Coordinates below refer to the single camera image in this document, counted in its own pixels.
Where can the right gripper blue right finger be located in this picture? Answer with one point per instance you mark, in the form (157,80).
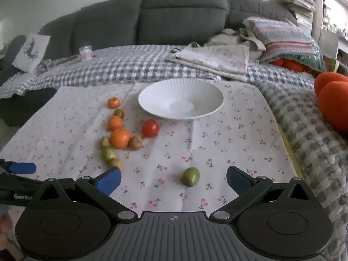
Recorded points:
(238,180)

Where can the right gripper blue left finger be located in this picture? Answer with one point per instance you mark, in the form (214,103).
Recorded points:
(108,181)

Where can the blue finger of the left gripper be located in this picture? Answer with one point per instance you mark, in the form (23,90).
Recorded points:
(21,168)

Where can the brown kiwi front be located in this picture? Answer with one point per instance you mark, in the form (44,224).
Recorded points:
(116,163)

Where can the brown kiwi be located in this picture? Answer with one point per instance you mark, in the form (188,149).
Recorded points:
(116,163)
(104,142)
(135,143)

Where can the green fruit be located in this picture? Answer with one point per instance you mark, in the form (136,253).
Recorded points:
(108,154)
(190,177)

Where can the large orange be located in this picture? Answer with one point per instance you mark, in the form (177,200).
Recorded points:
(120,138)

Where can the green fruit front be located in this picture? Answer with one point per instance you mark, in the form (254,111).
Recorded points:
(190,177)

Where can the medium orange mandarin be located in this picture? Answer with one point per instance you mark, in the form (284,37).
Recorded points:
(114,122)

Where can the red tomato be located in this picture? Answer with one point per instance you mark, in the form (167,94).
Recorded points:
(150,128)

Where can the person's left hand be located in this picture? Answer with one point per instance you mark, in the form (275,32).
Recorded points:
(5,227)

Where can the cherry print white cloth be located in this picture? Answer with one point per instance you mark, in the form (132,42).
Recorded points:
(63,137)

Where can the green-orange tomato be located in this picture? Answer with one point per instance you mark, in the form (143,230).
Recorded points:
(119,113)

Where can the small far orange mandarin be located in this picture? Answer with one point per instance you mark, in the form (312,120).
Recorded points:
(114,103)

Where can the grey checkered blanket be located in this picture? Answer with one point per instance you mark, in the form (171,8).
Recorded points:
(320,152)

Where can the white ribbed bowl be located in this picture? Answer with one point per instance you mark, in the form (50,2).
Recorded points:
(181,99)

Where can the white cushion with print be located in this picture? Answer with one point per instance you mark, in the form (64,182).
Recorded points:
(31,53)

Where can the folded floral cloth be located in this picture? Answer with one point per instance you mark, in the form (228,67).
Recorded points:
(228,61)

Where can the orange plush ball front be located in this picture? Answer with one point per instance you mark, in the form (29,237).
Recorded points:
(332,102)

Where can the orange plush ball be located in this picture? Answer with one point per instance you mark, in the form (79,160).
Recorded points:
(325,78)
(332,102)

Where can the orange plush under pillow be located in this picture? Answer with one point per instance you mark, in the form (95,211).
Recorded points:
(292,65)

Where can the orange plush ball rear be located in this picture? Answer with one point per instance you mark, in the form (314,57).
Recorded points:
(325,78)

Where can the small glass jar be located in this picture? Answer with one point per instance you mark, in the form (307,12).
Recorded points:
(86,52)

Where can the beige crumpled cloth bag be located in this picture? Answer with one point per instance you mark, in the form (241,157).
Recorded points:
(242,36)

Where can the striped colourful pillow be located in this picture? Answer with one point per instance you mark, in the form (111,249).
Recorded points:
(288,41)

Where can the dark grey sofa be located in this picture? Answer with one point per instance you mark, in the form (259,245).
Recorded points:
(130,39)

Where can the stack of papers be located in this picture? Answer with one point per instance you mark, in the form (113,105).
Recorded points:
(303,11)

